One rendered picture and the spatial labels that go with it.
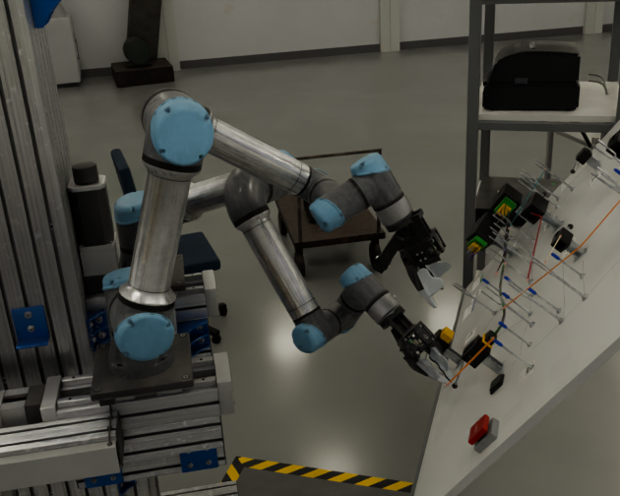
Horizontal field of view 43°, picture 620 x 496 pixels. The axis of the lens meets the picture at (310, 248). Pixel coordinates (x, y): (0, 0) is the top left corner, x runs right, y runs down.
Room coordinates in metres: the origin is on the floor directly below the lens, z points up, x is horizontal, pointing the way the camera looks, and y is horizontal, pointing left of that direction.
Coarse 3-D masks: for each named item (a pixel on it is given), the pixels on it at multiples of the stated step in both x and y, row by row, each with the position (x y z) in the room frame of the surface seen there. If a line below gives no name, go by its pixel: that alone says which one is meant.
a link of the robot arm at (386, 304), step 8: (384, 296) 1.67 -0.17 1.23; (392, 296) 1.69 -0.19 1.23; (376, 304) 1.66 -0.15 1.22; (384, 304) 1.66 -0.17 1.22; (392, 304) 1.66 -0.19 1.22; (400, 304) 1.68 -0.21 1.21; (368, 312) 1.67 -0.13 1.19; (376, 312) 1.66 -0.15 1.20; (384, 312) 1.65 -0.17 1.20; (392, 312) 1.65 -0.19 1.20; (376, 320) 1.66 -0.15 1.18
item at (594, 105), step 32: (480, 0) 2.45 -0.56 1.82; (512, 0) 2.42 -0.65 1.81; (544, 0) 2.39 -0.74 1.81; (576, 0) 2.37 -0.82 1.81; (608, 0) 2.34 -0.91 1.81; (480, 32) 2.46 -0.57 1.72; (480, 96) 2.72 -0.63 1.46; (608, 96) 2.60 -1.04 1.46; (480, 128) 2.45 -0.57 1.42; (512, 128) 2.42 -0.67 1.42; (544, 128) 2.39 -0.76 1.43; (576, 128) 2.36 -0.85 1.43; (608, 128) 2.33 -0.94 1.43; (480, 160) 2.98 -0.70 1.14; (480, 256) 2.98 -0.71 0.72
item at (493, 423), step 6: (492, 420) 1.30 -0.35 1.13; (492, 426) 1.29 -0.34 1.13; (498, 426) 1.29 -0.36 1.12; (492, 432) 1.27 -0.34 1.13; (486, 438) 1.27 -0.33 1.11; (492, 438) 1.26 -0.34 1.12; (474, 444) 1.29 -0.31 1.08; (480, 444) 1.27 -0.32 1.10; (486, 444) 1.27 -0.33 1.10; (480, 450) 1.27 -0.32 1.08
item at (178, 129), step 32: (160, 96) 1.50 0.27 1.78; (160, 128) 1.40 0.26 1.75; (192, 128) 1.42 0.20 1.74; (160, 160) 1.41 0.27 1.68; (192, 160) 1.41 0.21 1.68; (160, 192) 1.42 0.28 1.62; (160, 224) 1.41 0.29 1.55; (160, 256) 1.41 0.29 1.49; (128, 288) 1.41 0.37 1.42; (160, 288) 1.41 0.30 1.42; (128, 320) 1.37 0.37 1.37; (160, 320) 1.37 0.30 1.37; (128, 352) 1.36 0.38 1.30; (160, 352) 1.38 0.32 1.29
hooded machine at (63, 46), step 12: (60, 12) 11.00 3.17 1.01; (48, 24) 10.92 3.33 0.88; (60, 24) 10.96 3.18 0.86; (72, 24) 11.34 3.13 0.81; (48, 36) 10.92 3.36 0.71; (60, 36) 10.95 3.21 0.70; (72, 36) 10.99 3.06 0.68; (60, 48) 10.95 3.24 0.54; (72, 48) 10.98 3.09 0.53; (60, 60) 10.94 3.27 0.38; (72, 60) 10.98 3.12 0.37; (60, 72) 10.93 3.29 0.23; (72, 72) 10.97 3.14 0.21; (60, 84) 10.97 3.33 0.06; (72, 84) 11.00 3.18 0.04
